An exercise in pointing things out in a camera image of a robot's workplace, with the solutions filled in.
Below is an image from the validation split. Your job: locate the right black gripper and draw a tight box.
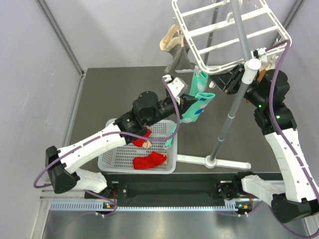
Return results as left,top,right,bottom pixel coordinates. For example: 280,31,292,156
209,63,266,108

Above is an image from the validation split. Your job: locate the mint green patterned sock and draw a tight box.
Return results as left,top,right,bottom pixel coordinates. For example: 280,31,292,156
189,65,208,96

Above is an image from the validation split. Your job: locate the white clip sock hanger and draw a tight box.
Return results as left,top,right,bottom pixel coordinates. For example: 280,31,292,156
171,0,292,75

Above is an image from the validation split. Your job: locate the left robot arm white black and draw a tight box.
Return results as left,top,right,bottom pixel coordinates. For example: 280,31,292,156
46,92,197,198

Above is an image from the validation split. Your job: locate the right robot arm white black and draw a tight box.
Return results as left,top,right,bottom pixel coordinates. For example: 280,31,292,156
216,69,319,224

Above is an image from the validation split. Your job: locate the grey drying rack stand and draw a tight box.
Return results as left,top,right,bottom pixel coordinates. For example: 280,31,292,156
175,0,262,169

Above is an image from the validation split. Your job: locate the grey beige sock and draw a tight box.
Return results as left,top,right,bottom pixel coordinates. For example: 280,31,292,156
164,36,195,73

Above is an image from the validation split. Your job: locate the orange brown sock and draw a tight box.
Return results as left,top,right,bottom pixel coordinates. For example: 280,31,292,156
245,61,276,108

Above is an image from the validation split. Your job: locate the beige cuffed sock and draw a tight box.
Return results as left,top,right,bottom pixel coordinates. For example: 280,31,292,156
159,24,184,52

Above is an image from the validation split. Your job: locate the red sock back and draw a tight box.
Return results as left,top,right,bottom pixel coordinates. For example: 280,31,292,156
132,128,152,148

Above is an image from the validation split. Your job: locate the red sock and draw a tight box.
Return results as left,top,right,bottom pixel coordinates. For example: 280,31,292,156
133,151,167,170
132,128,152,148

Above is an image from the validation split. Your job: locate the red sock front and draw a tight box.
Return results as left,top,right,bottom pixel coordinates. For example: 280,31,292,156
133,151,167,170

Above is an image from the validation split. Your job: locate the white plastic laundry basket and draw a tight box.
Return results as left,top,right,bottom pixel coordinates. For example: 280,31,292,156
97,118,178,174

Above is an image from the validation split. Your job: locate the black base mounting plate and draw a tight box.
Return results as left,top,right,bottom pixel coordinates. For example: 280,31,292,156
99,181,245,200

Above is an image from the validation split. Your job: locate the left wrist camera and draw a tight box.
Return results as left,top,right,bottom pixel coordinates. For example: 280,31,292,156
162,75,188,98

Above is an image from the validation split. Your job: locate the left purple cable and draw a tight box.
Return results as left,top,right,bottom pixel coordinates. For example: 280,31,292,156
33,77,180,217

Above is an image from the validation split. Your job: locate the purple cable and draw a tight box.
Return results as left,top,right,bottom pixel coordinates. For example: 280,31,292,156
33,77,180,217
266,39,319,239

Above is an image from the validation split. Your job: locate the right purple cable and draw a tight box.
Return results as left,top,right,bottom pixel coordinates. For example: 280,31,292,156
266,39,319,239

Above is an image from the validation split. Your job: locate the grey slotted cable duct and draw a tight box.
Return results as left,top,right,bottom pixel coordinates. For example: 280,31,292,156
50,201,252,212

